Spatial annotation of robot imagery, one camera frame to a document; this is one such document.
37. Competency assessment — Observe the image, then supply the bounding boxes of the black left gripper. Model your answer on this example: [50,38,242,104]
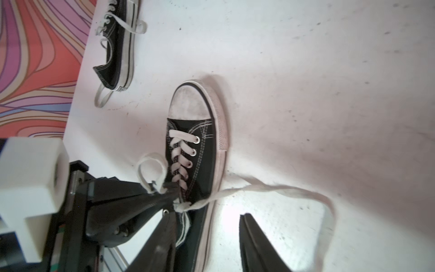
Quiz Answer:
[0,160,181,272]

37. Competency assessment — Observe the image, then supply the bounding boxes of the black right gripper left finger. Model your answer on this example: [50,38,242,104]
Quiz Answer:
[126,212,177,272]

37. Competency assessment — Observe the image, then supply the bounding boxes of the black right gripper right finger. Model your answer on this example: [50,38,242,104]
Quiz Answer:
[239,213,291,272]

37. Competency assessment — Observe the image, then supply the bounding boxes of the black sneaker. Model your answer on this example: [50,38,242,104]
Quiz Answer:
[93,0,147,108]
[136,80,336,272]

